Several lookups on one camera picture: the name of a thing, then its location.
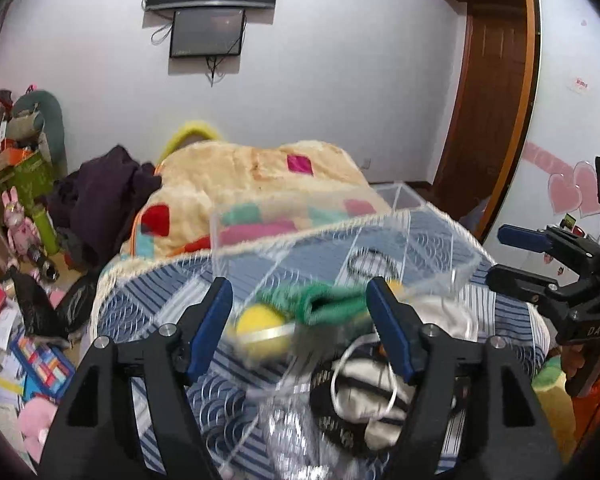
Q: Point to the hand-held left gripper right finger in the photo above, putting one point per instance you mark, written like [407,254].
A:
[390,320]

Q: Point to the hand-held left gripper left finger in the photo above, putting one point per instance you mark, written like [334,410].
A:
[215,320]

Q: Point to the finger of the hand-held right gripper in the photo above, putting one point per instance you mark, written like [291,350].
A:
[515,282]
[525,237]

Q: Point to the yellow soft ball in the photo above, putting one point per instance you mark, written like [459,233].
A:
[257,327]

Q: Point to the green sock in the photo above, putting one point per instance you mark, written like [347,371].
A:
[330,305]

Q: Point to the clear plastic storage box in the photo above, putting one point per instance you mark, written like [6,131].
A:
[430,240]

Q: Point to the person's right hand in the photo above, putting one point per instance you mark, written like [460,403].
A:
[571,362]

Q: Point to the pink heart stickers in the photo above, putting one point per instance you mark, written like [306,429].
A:
[565,185]

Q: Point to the blue striped patterned bed sheet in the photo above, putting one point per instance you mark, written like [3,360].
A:
[145,300]

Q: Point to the black white striped sock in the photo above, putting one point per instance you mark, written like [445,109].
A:
[352,400]

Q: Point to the green yellow plush cushion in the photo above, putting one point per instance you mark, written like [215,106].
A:
[555,400]

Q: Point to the clear plastic bag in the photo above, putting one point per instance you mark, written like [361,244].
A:
[290,430]

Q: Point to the white wardrobe sliding door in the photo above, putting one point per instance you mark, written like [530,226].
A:
[565,110]

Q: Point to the beige patchwork fleece blanket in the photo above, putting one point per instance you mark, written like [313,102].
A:
[220,180]

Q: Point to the brown wooden door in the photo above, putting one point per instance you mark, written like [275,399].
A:
[485,100]

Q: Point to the red white label sticker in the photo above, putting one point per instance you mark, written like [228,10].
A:
[582,84]

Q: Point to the dark purple clothing pile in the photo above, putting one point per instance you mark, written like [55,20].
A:
[105,195]

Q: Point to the colourful picture book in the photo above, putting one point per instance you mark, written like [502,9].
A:
[42,360]

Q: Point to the black plastic bag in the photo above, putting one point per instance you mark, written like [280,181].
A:
[35,305]

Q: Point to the yellow plush toy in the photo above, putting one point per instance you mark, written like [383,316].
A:
[190,132]

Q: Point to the green bottle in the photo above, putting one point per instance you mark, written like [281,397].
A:
[47,230]

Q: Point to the pink bunny plush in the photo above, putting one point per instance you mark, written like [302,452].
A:
[17,222]

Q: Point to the green patterned box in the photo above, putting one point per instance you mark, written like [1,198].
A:
[30,177]

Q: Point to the grey green plush pillow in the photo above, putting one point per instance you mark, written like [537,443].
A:
[45,115]

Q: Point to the wall socket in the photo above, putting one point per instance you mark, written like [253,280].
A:
[365,162]

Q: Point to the small black wall monitor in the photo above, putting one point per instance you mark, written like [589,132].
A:
[207,32]

